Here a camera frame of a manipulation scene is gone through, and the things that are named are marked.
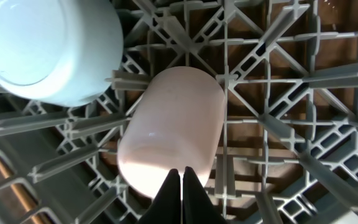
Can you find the grey dishwasher rack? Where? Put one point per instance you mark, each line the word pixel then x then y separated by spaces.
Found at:
pixel 288 150

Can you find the wooden chopstick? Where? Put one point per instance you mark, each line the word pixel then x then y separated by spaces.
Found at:
pixel 17 184

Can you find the light blue bowl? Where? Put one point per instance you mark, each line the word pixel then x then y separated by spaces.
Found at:
pixel 60 52

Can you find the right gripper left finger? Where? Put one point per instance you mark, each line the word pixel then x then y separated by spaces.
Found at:
pixel 166 207

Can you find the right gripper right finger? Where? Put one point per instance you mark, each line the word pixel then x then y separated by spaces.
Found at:
pixel 197 206

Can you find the pink cup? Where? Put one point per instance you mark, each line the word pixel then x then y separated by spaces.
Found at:
pixel 177 124

